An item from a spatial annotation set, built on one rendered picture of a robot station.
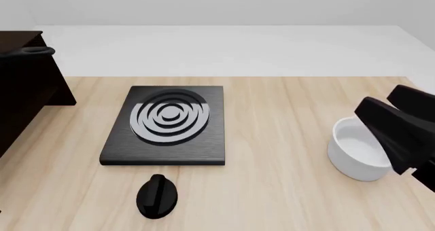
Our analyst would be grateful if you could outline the round black stove knob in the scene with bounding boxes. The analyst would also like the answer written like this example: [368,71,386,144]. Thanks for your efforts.
[135,173,179,220]

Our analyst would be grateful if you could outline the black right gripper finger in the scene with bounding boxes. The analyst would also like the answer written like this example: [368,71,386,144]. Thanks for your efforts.
[353,96,431,176]
[386,84,435,131]

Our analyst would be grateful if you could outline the black frying pan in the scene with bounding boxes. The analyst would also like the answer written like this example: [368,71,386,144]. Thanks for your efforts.
[0,46,56,61]

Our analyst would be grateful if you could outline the dark wooden cabinet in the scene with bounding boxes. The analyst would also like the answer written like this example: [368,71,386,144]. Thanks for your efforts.
[0,31,77,158]

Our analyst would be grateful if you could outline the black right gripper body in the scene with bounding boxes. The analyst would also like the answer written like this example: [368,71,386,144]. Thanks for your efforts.
[410,158,435,194]

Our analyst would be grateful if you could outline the flat black stove plate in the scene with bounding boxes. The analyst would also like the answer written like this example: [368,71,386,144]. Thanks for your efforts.
[99,85,227,168]

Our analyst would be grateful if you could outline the white ceramic bowl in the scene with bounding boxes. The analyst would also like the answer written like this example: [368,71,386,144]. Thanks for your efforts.
[327,115,396,183]

